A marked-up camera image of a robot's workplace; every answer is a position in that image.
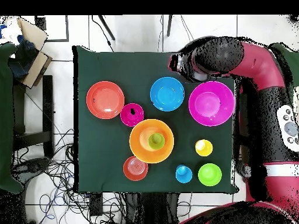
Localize wide red-orange bowl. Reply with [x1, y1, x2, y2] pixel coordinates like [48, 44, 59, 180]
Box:
[86, 80, 125, 120]

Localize dark blue cloth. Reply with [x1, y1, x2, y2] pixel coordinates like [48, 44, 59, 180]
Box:
[8, 34, 39, 80]

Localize green bowl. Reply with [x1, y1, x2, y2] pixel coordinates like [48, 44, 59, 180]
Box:
[197, 163, 222, 187]

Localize large magenta bowl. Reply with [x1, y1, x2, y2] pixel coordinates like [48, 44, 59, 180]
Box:
[188, 80, 235, 127]

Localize black stool frame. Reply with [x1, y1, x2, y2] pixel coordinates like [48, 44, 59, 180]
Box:
[12, 75, 55, 158]

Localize small crimson bowl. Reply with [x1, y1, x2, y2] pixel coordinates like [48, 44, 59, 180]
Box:
[120, 103, 145, 128]

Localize dark green tablecloth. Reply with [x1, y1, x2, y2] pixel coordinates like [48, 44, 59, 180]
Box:
[72, 45, 239, 194]

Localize blue bowl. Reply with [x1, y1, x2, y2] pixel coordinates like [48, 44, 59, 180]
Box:
[149, 76, 185, 112]

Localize large orange bowl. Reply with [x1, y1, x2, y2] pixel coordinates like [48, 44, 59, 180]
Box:
[128, 118, 175, 165]

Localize blue cup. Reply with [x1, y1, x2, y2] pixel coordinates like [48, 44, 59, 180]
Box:
[175, 164, 193, 184]

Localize green cup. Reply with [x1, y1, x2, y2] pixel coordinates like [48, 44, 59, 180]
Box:
[148, 132, 166, 151]

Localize black tripod leg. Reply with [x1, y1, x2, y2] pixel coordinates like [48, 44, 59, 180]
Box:
[166, 15, 174, 37]
[98, 15, 116, 41]

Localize cardboard box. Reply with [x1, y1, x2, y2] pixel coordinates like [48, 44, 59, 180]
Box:
[9, 16, 53, 90]

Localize yellow cup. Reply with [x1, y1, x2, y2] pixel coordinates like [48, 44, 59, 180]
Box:
[195, 139, 214, 158]

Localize small red-orange bowl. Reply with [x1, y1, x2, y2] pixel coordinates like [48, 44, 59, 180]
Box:
[123, 155, 149, 182]

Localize dark green side cloth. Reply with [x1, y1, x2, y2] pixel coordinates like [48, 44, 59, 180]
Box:
[268, 42, 299, 106]
[0, 42, 24, 194]

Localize grey pedestal foot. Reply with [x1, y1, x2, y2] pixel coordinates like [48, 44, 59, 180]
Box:
[235, 160, 252, 179]

